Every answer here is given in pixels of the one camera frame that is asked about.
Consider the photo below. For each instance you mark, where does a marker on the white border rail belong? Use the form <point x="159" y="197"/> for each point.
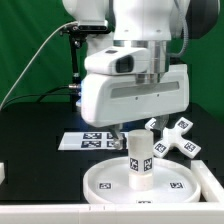
<point x="211" y="189"/>
<point x="188" y="213"/>

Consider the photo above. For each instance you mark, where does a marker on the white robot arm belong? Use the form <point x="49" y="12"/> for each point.
<point x="143" y="32"/>

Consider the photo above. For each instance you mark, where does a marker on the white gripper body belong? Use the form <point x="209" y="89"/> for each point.
<point x="110" y="100"/>

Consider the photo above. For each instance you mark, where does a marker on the white cross-shaped table base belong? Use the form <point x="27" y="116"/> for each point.
<point x="173" y="138"/>

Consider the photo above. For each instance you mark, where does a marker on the white right border rail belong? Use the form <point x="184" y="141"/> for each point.
<point x="211" y="189"/>

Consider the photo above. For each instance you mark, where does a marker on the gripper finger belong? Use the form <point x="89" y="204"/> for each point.
<point x="117" y="136"/>
<point x="161" y="123"/>

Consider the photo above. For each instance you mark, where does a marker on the white left border block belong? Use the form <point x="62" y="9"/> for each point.
<point x="2" y="173"/>

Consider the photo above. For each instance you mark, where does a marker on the white front border rail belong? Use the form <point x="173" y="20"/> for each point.
<point x="188" y="213"/>

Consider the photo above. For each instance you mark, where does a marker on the white round table top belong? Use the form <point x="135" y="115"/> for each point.
<point x="108" y="182"/>

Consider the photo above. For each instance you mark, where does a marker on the white marker sheet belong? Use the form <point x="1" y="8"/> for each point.
<point x="73" y="141"/>

